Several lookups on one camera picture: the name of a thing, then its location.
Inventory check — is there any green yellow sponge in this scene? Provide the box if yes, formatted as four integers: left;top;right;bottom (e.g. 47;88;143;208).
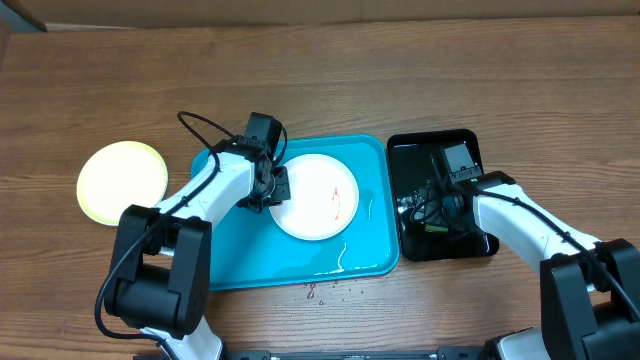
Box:
424;224;449;234

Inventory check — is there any white plate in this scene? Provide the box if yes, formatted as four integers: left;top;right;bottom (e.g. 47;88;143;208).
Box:
270;154;359;241

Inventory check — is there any yellow plate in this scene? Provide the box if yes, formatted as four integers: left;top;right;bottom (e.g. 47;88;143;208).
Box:
76;141;168;226

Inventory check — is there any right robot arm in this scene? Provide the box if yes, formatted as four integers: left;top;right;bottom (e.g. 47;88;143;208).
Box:
410;171;639;360

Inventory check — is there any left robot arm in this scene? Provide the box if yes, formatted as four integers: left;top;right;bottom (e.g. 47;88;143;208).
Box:
94;150;290;359

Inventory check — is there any black plastic tray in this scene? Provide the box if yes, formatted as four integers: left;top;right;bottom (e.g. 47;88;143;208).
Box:
387;129;499;262

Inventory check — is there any teal plastic tray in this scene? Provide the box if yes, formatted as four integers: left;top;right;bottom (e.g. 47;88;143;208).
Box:
210;134;400;292

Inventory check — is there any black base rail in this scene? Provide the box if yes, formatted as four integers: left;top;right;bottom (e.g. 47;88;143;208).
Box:
220;346;491;360

